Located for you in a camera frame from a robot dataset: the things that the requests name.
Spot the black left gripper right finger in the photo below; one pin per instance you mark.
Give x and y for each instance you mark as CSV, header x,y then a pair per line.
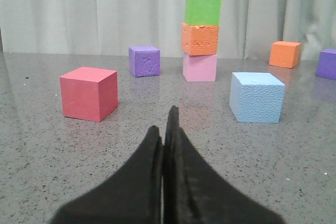
x,y
195,193

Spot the dented purple foam block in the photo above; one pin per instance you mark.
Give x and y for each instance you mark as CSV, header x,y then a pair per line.
x,y
144,61

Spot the red foam block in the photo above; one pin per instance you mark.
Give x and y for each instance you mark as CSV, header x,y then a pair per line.
x,y
89,93

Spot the dented orange foam block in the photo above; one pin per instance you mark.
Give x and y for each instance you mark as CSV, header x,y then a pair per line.
x,y
199,40

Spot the grey curtain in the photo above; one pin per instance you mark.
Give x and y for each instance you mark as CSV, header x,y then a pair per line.
x,y
109,27

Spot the smooth orange foam block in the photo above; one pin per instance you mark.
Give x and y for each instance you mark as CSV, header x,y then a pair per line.
x,y
285,54

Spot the green foam block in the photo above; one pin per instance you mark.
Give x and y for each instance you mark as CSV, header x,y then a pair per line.
x,y
202,12

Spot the pink foam block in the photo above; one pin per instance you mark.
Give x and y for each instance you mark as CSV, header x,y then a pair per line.
x,y
199,68

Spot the textured light blue foam block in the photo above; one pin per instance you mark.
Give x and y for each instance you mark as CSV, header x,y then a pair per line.
x,y
256,97

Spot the smooth purple foam block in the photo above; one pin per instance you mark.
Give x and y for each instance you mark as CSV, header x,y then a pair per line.
x,y
327,64

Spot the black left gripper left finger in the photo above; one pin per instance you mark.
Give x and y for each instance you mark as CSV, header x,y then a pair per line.
x,y
131,195

